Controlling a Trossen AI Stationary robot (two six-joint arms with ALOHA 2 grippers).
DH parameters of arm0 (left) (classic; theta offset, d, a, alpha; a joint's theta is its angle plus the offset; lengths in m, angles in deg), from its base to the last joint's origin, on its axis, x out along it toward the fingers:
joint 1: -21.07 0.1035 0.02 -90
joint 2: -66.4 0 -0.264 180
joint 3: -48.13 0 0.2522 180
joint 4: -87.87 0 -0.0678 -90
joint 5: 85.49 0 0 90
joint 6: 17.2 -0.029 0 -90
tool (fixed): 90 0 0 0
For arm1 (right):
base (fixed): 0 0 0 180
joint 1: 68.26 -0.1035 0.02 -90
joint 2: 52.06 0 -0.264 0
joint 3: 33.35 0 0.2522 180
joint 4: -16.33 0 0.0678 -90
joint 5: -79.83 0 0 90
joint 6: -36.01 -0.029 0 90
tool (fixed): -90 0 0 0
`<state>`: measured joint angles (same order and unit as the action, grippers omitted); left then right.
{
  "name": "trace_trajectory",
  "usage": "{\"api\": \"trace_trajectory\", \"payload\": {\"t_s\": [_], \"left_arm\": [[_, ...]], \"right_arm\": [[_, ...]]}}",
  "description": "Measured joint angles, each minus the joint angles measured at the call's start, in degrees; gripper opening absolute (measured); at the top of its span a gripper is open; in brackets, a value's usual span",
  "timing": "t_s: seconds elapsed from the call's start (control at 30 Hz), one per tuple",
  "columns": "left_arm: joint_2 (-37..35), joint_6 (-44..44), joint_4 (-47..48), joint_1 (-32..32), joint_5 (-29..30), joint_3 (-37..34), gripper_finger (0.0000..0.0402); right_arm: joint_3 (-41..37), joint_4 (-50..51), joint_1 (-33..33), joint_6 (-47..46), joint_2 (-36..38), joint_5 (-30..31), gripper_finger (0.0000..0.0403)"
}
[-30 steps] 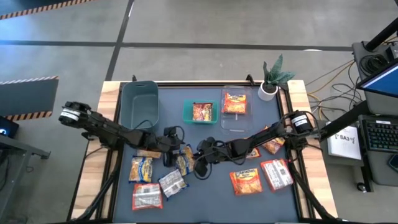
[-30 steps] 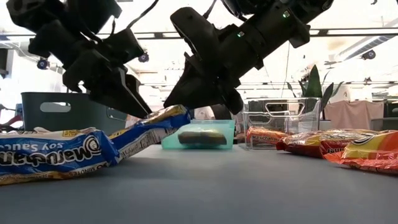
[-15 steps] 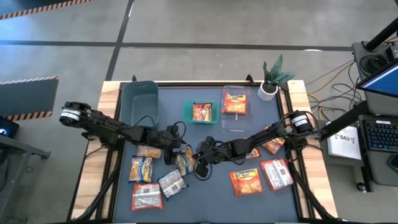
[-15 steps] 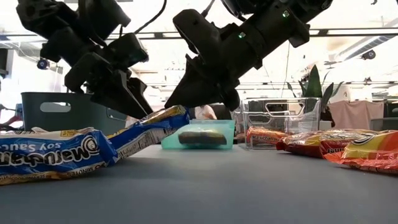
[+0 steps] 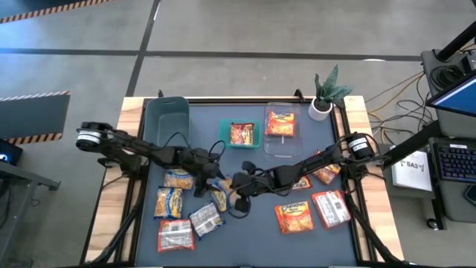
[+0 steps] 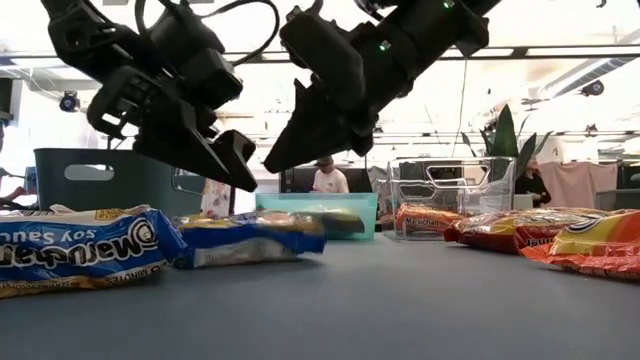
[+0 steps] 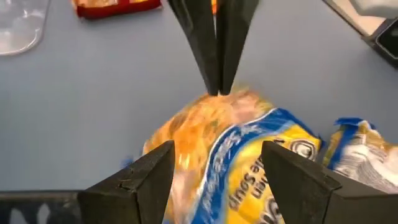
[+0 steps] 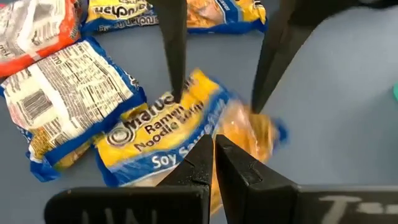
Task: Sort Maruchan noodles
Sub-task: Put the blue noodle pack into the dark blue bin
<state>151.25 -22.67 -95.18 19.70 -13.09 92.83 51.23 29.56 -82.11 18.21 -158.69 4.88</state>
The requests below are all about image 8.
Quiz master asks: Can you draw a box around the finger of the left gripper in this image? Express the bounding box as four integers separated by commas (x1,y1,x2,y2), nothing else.
251,0,358,114
148,0,188,103

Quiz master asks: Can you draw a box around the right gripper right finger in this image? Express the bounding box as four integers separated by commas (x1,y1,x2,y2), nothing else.
216,134,398,224

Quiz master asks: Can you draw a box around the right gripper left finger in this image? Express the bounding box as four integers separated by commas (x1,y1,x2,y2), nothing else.
44,134,214,224

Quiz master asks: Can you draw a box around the blue ramen noodle packet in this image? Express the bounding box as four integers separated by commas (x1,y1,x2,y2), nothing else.
93,68,289,215
81,0,268,35
0,37,147,183

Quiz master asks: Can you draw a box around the orange ramen noodle packet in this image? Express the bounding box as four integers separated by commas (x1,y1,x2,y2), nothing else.
0,0,84,78

